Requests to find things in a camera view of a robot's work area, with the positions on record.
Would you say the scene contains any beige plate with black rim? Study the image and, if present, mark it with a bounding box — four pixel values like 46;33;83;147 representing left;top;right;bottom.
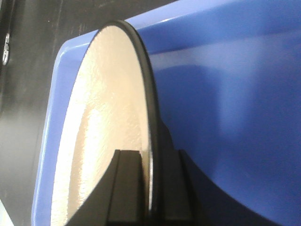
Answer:
50;21;160;226

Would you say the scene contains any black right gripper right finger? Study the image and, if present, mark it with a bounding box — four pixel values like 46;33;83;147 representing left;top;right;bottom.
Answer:
151;117;205;226

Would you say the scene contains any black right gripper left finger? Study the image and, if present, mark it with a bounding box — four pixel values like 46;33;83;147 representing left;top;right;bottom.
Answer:
67;150;145;226

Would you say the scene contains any blue plastic tray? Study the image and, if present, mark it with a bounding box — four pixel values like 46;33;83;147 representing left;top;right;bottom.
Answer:
31;0;301;226

